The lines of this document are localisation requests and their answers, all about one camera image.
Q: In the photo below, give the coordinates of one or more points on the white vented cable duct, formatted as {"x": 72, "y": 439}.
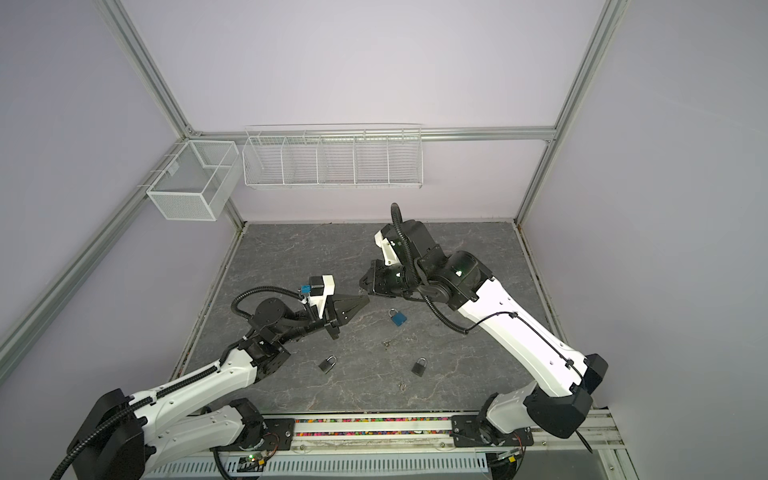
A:
{"x": 348, "y": 466}

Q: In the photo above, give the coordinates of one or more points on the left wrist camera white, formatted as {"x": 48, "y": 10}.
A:
{"x": 317, "y": 292}

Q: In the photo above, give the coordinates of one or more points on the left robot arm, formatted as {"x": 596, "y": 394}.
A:
{"x": 126, "y": 436}

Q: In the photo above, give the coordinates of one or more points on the dark grey padlock right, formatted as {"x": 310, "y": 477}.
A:
{"x": 419, "y": 367}

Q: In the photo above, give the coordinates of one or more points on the white mesh box basket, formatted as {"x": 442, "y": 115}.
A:
{"x": 198, "y": 181}

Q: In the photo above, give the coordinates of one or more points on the white wire shelf basket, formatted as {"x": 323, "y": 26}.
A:
{"x": 334, "y": 156}

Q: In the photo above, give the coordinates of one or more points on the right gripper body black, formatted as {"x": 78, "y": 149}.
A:
{"x": 393, "y": 282}

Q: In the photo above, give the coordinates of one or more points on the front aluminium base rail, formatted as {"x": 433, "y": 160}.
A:
{"x": 402, "y": 433}

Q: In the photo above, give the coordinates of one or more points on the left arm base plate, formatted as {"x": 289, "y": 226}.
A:
{"x": 272, "y": 434}

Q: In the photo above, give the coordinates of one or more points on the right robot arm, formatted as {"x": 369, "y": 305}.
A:
{"x": 465, "y": 295}

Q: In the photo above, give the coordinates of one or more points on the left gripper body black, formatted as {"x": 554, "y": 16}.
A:
{"x": 331, "y": 321}

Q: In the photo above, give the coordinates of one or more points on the silver padlock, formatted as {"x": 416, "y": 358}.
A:
{"x": 328, "y": 364}

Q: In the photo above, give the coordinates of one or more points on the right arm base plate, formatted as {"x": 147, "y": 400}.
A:
{"x": 471, "y": 431}

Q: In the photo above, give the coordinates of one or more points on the blue padlock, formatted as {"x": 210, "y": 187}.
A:
{"x": 397, "y": 317}

